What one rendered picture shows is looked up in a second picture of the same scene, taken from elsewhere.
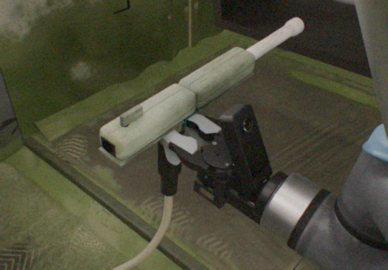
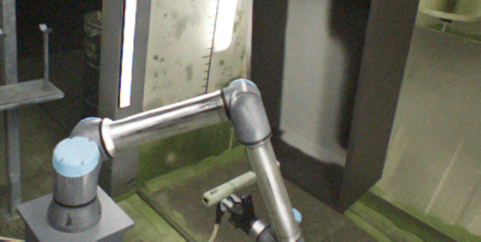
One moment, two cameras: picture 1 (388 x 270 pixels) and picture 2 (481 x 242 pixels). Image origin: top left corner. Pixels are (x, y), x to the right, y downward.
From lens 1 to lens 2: 1.47 m
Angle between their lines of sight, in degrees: 17
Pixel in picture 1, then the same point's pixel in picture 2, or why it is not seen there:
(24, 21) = not seen: hidden behind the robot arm
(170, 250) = not seen: outside the picture
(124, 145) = (210, 200)
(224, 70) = (244, 180)
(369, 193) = not seen: hidden behind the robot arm
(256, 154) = (250, 210)
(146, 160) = (199, 212)
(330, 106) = (306, 201)
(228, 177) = (240, 216)
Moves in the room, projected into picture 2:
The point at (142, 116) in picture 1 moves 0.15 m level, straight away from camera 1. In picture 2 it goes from (216, 192) to (215, 172)
